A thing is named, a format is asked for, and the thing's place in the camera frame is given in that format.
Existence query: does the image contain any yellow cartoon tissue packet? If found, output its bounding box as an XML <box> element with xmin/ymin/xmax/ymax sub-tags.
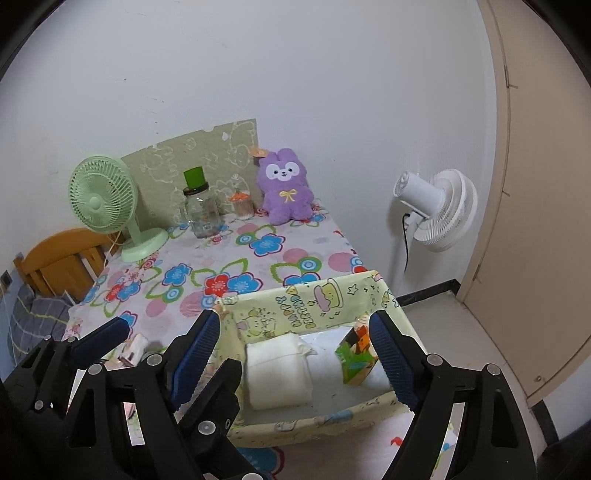
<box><xmin>117</xmin><ymin>333</ymin><xmax>149</xmax><ymax>370</ymax></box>

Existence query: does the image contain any black fan cable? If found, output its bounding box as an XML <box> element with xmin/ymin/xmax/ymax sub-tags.
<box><xmin>403</xmin><ymin>211</ymin><xmax>413</xmax><ymax>273</ymax></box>

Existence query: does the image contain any beige door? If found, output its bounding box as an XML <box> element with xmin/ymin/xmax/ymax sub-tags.
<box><xmin>457</xmin><ymin>0</ymin><xmax>591</xmax><ymax>407</ymax></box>

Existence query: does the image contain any purple plush bunny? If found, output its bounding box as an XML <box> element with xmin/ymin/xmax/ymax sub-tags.
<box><xmin>249</xmin><ymin>147</ymin><xmax>315</xmax><ymax>226</ymax></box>

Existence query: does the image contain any glass jar mug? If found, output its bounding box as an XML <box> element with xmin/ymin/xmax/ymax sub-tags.
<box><xmin>184</xmin><ymin>182</ymin><xmax>222</xmax><ymax>239</ymax></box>

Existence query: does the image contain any floral tablecloth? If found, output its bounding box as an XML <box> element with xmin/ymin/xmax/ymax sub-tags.
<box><xmin>62</xmin><ymin>203</ymin><xmax>458</xmax><ymax>480</ymax></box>

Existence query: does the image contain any wooden chair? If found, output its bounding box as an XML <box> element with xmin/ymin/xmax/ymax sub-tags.
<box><xmin>13</xmin><ymin>227</ymin><xmax>122</xmax><ymax>305</ymax></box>

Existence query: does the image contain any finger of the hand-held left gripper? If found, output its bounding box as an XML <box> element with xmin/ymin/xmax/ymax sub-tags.
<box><xmin>9</xmin><ymin>318</ymin><xmax>131</xmax><ymax>430</ymax></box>
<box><xmin>179</xmin><ymin>357</ymin><xmax>259</xmax><ymax>480</ymax></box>

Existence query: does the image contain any green desk fan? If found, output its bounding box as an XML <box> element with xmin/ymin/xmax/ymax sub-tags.
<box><xmin>68</xmin><ymin>155</ymin><xmax>170</xmax><ymax>263</ymax></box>

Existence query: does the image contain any grey plaid cloth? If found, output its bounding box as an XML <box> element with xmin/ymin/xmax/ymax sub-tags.
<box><xmin>9</xmin><ymin>295</ymin><xmax>70</xmax><ymax>365</ymax></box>

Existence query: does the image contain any white folded towel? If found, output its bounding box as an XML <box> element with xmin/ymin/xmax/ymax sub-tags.
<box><xmin>245</xmin><ymin>333</ymin><xmax>319</xmax><ymax>411</ymax></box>

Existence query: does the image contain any green patterned board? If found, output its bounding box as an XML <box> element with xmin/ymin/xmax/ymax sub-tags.
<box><xmin>121</xmin><ymin>119</ymin><xmax>259</xmax><ymax>232</ymax></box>

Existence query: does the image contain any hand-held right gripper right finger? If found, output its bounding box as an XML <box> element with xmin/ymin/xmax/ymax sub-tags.
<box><xmin>368</xmin><ymin>310</ymin><xmax>539</xmax><ymax>480</ymax></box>

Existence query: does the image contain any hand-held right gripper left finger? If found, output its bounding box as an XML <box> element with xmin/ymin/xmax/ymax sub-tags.
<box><xmin>62</xmin><ymin>310</ymin><xmax>221</xmax><ymax>480</ymax></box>

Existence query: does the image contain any small toothpick jar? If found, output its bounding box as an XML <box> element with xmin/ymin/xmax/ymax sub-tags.
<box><xmin>230</xmin><ymin>191</ymin><xmax>254</xmax><ymax>220</ymax></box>

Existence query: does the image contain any yellow printed storage box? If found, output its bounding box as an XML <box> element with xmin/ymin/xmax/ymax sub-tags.
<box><xmin>213</xmin><ymin>270</ymin><xmax>416</xmax><ymax>448</ymax></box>

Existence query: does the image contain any green cartoon tissue packet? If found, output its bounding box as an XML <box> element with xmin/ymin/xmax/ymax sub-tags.
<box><xmin>335</xmin><ymin>323</ymin><xmax>380</xmax><ymax>385</ymax></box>

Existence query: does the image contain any white standing fan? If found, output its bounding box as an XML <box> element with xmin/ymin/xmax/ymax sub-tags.
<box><xmin>390</xmin><ymin>168</ymin><xmax>478</xmax><ymax>296</ymax></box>

